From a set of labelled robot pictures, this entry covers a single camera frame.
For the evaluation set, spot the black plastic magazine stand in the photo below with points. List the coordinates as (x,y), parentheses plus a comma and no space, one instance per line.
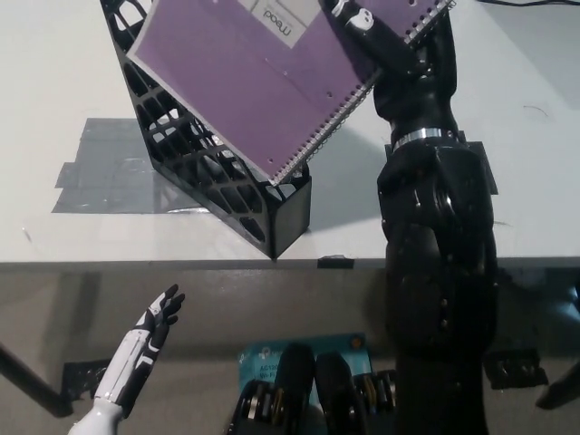
(290,217)

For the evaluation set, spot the black table leg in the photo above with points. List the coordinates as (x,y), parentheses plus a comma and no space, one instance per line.
(31,380)
(562,387)

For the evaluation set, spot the purple spiral notebook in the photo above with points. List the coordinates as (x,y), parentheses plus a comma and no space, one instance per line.
(254,81)

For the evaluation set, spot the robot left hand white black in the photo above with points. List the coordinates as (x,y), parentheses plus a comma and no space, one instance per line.
(140,353)

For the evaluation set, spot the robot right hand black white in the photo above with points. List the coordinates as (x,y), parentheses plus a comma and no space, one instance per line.
(421,99)

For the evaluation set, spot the grey tape patch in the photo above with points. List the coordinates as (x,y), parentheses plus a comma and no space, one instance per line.
(104,181)

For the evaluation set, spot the black tape patch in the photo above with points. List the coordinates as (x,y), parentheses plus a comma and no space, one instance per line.
(487,167)

